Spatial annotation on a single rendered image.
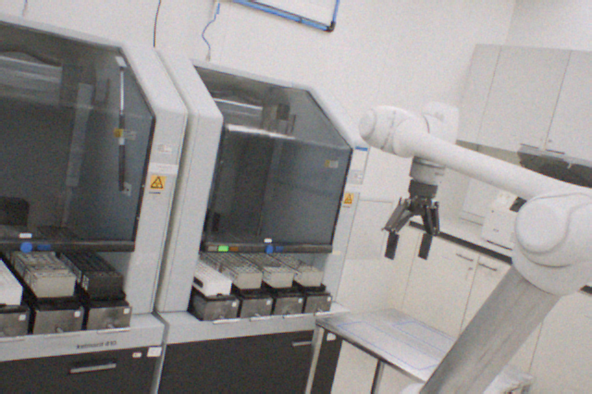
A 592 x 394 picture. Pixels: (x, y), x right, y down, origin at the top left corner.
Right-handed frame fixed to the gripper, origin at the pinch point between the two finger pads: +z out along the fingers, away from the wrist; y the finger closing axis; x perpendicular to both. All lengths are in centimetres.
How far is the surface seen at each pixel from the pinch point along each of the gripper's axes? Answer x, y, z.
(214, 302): 66, -14, 40
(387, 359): 12.1, 17.3, 38.1
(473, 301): 116, 219, 70
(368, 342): 23.2, 20.0, 37.9
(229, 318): 66, -6, 46
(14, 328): 66, -78, 44
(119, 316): 66, -47, 42
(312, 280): 74, 36, 36
